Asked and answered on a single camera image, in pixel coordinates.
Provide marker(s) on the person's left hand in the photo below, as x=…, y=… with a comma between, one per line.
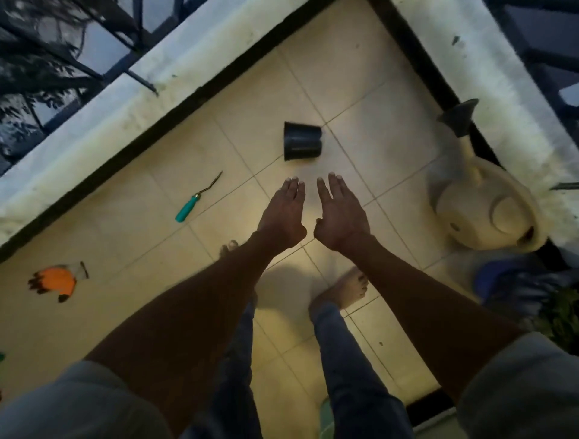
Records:
x=282, y=221

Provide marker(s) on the person's right hand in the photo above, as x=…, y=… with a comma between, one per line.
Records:
x=344, y=221

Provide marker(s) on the small black plastic pot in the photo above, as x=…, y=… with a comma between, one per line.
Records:
x=302, y=140

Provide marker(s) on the beige plastic watering can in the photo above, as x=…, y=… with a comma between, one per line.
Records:
x=475, y=212

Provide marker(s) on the person's left forearm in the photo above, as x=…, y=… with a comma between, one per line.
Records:
x=181, y=325

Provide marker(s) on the person's right forearm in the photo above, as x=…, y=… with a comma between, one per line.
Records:
x=434, y=316

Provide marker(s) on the person's left foot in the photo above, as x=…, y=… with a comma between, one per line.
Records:
x=228, y=248

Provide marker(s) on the person's right leg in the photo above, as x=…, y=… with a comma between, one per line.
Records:
x=357, y=384

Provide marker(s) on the person's grey shirt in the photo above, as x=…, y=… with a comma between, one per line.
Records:
x=81, y=407

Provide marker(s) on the black metal railing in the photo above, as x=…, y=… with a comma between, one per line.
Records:
x=140, y=81

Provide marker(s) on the grey glove packaging card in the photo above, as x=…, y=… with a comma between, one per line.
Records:
x=82, y=270

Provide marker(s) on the orange black work glove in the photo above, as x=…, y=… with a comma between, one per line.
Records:
x=59, y=280

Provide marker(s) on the green trees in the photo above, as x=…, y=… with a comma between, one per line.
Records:
x=27, y=68

